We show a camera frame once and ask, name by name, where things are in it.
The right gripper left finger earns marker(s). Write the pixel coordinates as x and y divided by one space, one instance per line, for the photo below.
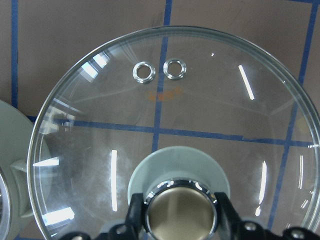
135 218

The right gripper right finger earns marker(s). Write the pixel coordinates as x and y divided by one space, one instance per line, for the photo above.
228 218

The glass pot lid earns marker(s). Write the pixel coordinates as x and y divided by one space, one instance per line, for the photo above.
177 113

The pale green electric pot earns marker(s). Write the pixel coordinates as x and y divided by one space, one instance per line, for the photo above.
15 207

